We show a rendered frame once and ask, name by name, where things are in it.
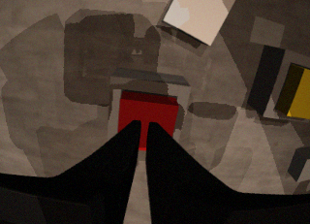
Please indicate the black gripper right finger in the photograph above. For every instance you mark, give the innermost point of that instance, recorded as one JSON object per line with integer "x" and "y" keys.
{"x": 182, "y": 191}

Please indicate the red button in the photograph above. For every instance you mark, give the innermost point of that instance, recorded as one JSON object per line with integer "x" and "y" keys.
{"x": 149, "y": 97}

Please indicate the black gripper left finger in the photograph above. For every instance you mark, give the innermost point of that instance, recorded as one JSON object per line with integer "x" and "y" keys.
{"x": 94, "y": 191}

